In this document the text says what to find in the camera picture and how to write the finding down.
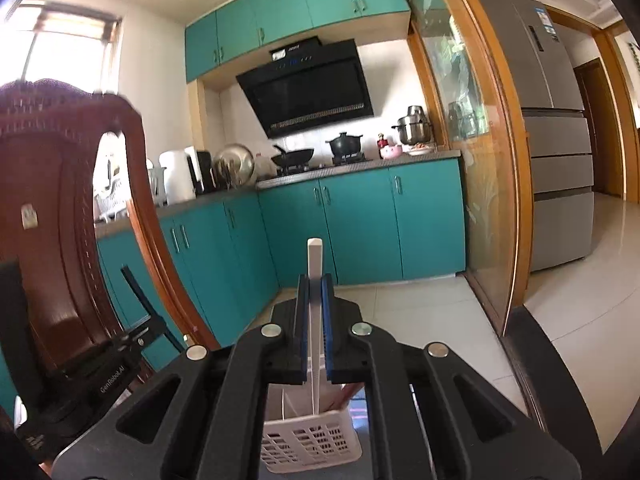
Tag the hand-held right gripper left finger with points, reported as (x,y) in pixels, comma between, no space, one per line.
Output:
(301,330)

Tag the teal wall kitchen cabinets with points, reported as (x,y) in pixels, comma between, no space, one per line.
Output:
(280,15)

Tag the pink bowl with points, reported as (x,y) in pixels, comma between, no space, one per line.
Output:
(391,152)

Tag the gas stove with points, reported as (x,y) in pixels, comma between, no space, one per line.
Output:
(320,165)

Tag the black range hood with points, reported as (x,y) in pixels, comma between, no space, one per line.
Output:
(305,95)

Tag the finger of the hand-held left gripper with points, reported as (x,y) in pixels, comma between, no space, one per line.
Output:
(142,337)

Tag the kitchen window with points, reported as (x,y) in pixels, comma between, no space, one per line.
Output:
(65,60)

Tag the black wok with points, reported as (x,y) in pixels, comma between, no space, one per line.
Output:
(295,156)

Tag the silver refrigerator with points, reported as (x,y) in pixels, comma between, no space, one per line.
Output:
(555,135)

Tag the grey white jug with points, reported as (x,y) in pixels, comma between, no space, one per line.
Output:
(157,185)

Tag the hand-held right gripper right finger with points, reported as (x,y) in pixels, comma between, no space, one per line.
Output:
(327,330)

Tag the small white tag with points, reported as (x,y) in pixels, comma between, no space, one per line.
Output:
(30,216)

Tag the black cooking pot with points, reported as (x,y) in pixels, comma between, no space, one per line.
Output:
(344,146)

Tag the blue striped table cloth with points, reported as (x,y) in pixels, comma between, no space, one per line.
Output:
(359,410)

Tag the wooden framed glass sliding door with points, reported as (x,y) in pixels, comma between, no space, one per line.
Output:
(460,110)

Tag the black countertop appliance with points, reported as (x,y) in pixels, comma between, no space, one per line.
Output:
(205,172)

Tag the round steel lid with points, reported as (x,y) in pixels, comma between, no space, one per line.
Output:
(237,162)

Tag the teal base kitchen cabinets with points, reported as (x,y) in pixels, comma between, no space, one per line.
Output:
(360,225)

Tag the wooden doorway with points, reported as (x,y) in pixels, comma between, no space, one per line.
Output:
(597,130)

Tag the white slotted utensil basket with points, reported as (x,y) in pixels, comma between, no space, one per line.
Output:
(310,440)

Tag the stainless steel stock pot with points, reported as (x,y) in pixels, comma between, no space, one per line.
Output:
(414,130)

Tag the white chopstick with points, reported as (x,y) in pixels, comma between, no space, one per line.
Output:
(315,260)

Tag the grey kitchen countertop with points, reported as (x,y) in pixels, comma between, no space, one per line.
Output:
(350,162)

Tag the white dish rack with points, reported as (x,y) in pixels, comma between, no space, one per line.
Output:
(112,202)

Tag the white electric kettle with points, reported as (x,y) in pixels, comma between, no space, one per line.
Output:
(177,180)

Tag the carved wooden chair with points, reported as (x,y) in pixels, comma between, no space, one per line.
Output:
(50,210)

